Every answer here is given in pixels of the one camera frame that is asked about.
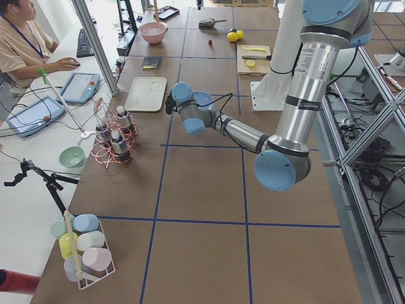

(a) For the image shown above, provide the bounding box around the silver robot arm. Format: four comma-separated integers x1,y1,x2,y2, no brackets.
165,1,374,191

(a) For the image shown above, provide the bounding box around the cream bear tray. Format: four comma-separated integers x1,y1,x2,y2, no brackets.
124,77,167,112

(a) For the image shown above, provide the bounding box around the dark tea bottle three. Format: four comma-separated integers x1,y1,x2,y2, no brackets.
111,130,128,160

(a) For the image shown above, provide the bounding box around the dark tea bottle one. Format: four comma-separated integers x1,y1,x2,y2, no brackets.
116,106,131,134

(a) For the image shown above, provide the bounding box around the wooden cutting board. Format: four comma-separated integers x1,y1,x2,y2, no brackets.
237,45,271,75

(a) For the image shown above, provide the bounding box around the lemon half slice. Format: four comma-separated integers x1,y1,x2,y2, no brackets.
246,60,256,68

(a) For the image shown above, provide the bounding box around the dark tea bottle two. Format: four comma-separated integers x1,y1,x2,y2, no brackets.
96,123,111,148

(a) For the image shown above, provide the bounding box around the grey folded cloth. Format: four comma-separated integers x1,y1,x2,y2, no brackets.
142,56,162,70

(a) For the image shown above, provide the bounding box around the yellow plastic knife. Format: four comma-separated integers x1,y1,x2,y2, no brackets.
241,47,266,52

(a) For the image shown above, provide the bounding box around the steel muddler rod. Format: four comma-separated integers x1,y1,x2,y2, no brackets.
242,55,272,61

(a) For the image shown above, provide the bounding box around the yellow lemon large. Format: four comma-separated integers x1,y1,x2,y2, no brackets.
227,32,239,42

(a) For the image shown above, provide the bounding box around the yellow lemon small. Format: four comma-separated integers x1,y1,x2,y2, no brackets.
237,30,244,40

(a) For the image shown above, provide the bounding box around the metal ice scoop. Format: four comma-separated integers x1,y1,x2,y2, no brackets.
198,18,227,29

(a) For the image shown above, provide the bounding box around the pink bowl of ice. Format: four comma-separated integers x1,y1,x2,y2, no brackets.
139,22,168,44

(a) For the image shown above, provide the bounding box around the mint green bowl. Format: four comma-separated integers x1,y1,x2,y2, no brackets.
59,146,85,168

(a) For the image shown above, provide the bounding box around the blue teach pendant far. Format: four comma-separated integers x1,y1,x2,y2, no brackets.
59,73,101,104

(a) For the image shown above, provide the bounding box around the blue teach pendant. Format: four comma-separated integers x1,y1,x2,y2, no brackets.
59,73,101,104
6,96,65,137

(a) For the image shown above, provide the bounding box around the black keyboard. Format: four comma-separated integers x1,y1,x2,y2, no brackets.
76,28,94,58

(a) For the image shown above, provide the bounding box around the blue teach pendant near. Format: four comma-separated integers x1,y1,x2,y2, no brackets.
6,96,65,137

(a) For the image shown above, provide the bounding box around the seated person beige shirt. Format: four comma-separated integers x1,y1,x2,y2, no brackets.
1,1,78,88

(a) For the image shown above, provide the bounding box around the red cylinder object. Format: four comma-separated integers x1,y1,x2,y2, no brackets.
1,269,41,295

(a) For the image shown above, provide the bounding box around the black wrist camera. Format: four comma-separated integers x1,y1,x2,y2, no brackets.
165,92,177,115

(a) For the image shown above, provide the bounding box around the copper wire bottle rack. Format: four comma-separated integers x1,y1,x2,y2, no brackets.
90,98,139,168

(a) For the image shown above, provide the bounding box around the black camera tripod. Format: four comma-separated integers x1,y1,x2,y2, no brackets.
3,158,80,216

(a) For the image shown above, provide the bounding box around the white wire cup rack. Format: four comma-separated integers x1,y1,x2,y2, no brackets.
59,210,116,290

